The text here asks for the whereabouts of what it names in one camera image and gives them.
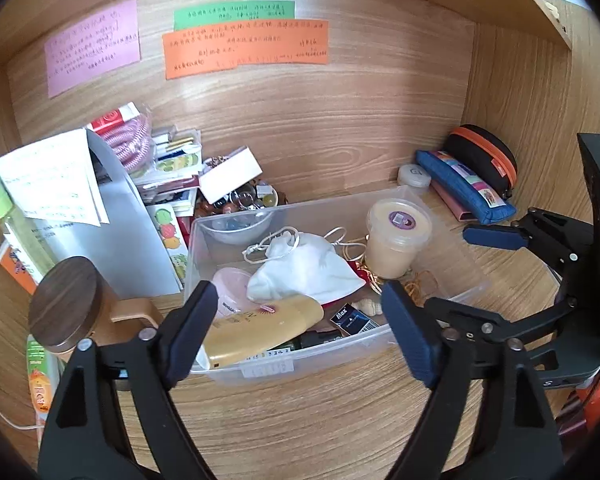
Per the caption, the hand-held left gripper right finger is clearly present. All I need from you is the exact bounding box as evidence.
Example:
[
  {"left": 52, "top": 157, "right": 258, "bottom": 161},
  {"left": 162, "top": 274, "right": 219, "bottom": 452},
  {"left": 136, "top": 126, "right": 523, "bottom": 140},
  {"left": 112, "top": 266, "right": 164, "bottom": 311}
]
[{"left": 380, "top": 280, "right": 566, "bottom": 480}]

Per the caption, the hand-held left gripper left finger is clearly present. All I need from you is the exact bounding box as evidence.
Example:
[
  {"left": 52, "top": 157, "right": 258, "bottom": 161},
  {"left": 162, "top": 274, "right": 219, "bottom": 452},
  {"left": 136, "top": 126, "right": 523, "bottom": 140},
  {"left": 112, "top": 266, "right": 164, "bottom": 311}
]
[{"left": 37, "top": 280, "right": 220, "bottom": 480}]

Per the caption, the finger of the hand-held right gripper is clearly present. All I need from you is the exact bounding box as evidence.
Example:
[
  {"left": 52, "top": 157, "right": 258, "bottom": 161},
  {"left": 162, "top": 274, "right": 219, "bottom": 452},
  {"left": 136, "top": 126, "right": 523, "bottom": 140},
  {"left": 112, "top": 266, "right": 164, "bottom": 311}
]
[
  {"left": 462, "top": 207, "right": 597, "bottom": 277},
  {"left": 424, "top": 296, "right": 600, "bottom": 357}
]

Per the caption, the pink round case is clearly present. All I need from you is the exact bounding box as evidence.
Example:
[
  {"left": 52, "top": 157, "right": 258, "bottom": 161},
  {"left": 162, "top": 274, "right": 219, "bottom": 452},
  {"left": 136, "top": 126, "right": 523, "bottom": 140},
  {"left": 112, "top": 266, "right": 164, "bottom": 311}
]
[{"left": 211, "top": 266, "right": 264, "bottom": 319}]

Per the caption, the small black Max box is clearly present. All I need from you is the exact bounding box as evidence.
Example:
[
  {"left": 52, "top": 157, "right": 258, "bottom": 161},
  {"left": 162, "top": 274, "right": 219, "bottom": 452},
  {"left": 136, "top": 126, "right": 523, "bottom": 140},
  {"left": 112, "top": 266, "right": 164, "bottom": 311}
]
[{"left": 328, "top": 305, "right": 381, "bottom": 336}]

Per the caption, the yellow lotion tube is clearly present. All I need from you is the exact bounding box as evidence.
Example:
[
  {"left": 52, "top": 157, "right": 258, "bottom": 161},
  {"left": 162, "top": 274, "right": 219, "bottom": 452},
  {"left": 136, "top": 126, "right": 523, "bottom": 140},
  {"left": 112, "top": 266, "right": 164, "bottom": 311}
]
[{"left": 202, "top": 294, "right": 325, "bottom": 369}]

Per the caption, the cream plastic cup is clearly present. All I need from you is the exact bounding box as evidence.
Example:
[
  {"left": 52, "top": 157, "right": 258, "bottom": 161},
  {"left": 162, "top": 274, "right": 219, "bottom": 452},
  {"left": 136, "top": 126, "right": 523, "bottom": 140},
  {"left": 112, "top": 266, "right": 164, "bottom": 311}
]
[{"left": 365, "top": 199, "right": 435, "bottom": 280}]

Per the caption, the clear plastic storage box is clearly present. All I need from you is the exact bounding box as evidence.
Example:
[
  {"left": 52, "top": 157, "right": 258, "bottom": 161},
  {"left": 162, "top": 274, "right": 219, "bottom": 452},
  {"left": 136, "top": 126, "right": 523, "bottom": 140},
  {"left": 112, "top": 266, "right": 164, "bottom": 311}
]
[{"left": 182, "top": 185, "right": 491, "bottom": 387}]

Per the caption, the white face mask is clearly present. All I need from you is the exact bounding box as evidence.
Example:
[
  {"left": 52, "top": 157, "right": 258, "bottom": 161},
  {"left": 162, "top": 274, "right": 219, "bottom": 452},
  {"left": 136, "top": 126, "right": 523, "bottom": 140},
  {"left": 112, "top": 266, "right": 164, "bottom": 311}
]
[{"left": 242, "top": 227, "right": 366, "bottom": 307}]

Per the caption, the wooden desktop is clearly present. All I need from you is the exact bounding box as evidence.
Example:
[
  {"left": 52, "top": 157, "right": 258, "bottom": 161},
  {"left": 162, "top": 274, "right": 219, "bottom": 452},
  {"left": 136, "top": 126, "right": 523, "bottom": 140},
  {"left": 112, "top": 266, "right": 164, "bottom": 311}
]
[{"left": 27, "top": 180, "right": 583, "bottom": 480}]

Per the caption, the pink notebook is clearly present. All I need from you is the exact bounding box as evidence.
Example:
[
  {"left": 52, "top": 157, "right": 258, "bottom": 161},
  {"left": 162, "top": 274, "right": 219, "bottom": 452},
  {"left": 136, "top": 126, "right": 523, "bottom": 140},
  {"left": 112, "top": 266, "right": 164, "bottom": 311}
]
[{"left": 431, "top": 180, "right": 482, "bottom": 224}]

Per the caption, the blue fabric pencil case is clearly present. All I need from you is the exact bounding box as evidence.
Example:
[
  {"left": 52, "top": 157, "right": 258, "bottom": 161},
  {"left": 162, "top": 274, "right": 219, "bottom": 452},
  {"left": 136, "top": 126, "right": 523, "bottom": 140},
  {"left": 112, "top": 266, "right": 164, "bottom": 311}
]
[{"left": 415, "top": 149, "right": 518, "bottom": 225}]

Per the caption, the red cloth pouch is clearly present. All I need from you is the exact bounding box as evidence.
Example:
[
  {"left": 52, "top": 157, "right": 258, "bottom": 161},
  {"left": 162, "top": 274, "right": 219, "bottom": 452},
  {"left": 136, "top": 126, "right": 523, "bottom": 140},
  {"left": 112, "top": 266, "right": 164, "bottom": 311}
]
[{"left": 347, "top": 260, "right": 377, "bottom": 282}]

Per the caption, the fruit print card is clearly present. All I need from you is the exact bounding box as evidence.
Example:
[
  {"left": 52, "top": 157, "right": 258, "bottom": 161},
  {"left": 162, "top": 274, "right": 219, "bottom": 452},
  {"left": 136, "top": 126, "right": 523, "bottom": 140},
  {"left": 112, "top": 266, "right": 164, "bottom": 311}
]
[{"left": 147, "top": 202, "right": 191, "bottom": 289}]

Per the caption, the black pouch with orange zipper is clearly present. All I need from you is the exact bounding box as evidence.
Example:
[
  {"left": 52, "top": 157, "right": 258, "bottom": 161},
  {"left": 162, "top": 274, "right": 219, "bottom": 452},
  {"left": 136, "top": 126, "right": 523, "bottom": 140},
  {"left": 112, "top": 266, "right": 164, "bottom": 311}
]
[{"left": 442, "top": 124, "right": 519, "bottom": 199}]

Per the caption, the dark green bottle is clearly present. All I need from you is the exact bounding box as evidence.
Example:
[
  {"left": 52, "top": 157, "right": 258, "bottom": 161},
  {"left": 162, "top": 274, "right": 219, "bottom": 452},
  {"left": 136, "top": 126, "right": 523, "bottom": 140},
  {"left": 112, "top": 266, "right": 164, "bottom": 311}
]
[{"left": 280, "top": 327, "right": 346, "bottom": 354}]

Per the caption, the grey standing folder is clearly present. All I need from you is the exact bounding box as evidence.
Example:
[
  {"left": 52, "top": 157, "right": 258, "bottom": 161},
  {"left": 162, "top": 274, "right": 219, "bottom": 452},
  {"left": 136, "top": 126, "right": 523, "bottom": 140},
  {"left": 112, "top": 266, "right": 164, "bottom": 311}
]
[{"left": 45, "top": 130, "right": 182, "bottom": 301}]

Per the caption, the white round case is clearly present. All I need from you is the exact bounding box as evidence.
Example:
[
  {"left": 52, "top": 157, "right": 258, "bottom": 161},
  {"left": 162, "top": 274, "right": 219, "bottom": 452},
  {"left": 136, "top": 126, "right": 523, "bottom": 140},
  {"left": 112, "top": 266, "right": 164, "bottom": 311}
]
[{"left": 397, "top": 163, "right": 432, "bottom": 195}]

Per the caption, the clear glass bowl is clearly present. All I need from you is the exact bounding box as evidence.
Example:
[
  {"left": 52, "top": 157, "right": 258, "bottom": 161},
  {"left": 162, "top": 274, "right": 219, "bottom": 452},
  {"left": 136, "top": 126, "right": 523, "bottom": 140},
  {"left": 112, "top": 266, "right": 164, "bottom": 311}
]
[{"left": 200, "top": 207, "right": 276, "bottom": 246}]

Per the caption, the brown mug with wooden lid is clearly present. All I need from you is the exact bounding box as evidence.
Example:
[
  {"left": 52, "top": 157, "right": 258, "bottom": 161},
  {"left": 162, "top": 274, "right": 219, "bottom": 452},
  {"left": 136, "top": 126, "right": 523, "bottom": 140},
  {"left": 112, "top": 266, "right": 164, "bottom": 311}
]
[{"left": 28, "top": 256, "right": 166, "bottom": 357}]

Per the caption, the pile of keys and beads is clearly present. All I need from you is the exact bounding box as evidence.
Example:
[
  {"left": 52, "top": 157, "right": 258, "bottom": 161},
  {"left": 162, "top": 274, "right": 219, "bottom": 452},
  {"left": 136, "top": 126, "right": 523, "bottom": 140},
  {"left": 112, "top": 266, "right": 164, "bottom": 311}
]
[{"left": 195, "top": 180, "right": 289, "bottom": 217}]

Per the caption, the white cardboard box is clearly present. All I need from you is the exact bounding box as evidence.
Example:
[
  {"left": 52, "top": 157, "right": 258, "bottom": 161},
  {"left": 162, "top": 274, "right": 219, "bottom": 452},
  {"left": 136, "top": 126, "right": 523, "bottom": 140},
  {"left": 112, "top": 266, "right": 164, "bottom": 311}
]
[{"left": 200, "top": 147, "right": 262, "bottom": 204}]

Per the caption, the green orange tube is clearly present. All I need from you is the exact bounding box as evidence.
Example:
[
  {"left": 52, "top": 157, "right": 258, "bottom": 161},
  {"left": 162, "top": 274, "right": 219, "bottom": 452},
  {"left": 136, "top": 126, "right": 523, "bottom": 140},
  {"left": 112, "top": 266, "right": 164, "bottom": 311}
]
[{"left": 26, "top": 335, "right": 64, "bottom": 424}]

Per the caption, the fruit print box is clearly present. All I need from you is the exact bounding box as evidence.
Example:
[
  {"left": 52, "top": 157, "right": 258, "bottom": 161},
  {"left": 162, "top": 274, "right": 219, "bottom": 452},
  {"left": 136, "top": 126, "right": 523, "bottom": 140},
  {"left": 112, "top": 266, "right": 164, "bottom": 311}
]
[{"left": 155, "top": 152, "right": 204, "bottom": 174}]

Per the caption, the orange packet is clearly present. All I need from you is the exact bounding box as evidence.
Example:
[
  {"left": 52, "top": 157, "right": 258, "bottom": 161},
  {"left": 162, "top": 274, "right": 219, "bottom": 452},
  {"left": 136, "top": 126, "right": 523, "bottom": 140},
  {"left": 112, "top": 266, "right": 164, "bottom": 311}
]
[{"left": 0, "top": 240, "right": 39, "bottom": 296}]

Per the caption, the white handwritten paper sheet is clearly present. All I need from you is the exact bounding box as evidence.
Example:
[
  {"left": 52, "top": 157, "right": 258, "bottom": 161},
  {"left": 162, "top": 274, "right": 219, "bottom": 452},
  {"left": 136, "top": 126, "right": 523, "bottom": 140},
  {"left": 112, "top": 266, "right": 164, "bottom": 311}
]
[{"left": 0, "top": 129, "right": 110, "bottom": 227}]

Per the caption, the red box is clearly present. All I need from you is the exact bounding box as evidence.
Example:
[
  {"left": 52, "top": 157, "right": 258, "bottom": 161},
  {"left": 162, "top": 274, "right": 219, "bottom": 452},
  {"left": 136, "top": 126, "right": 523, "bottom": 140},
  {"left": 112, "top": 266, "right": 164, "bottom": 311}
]
[{"left": 90, "top": 102, "right": 142, "bottom": 136}]

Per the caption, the orange paper note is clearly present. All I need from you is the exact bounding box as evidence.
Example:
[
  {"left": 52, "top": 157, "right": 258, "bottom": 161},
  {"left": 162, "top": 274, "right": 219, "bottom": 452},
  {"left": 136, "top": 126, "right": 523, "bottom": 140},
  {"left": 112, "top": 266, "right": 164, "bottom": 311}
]
[{"left": 161, "top": 19, "right": 330, "bottom": 81}]

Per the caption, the pink paper note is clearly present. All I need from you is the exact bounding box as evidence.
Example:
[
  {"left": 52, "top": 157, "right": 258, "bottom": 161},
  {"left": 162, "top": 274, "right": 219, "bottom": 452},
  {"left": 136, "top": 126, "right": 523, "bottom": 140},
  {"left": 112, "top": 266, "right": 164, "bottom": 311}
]
[{"left": 44, "top": 0, "right": 142, "bottom": 99}]

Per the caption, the green paper note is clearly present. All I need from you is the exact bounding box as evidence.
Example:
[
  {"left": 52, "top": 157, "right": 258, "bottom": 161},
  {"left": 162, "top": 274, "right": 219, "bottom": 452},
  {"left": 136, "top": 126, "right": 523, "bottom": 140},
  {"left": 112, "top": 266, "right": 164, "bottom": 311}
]
[{"left": 173, "top": 0, "right": 297, "bottom": 31}]

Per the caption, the pink coiled cable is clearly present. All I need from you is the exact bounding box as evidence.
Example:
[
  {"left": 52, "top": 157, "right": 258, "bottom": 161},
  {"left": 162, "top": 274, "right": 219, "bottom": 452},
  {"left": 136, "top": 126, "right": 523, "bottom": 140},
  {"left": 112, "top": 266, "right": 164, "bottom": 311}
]
[{"left": 107, "top": 114, "right": 154, "bottom": 169}]

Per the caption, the white cable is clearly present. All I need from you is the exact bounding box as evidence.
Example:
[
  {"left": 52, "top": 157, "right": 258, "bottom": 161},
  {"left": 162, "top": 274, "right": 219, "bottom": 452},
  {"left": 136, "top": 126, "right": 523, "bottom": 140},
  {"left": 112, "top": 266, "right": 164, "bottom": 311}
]
[{"left": 0, "top": 389, "right": 44, "bottom": 432}]

